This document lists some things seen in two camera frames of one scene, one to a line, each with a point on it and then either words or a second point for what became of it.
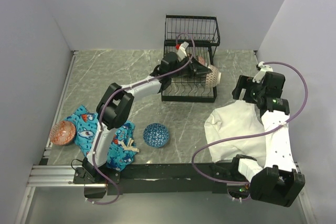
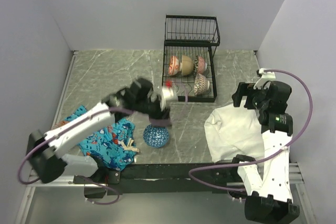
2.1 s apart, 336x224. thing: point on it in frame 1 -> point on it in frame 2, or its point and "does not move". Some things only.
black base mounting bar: [221, 179] does not move
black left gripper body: [188, 69] -> [153, 109]
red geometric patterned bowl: [213, 77] -> [201, 84]
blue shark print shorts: [123, 156] does not move
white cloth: [237, 119] does not move
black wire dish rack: [202, 33] does not move
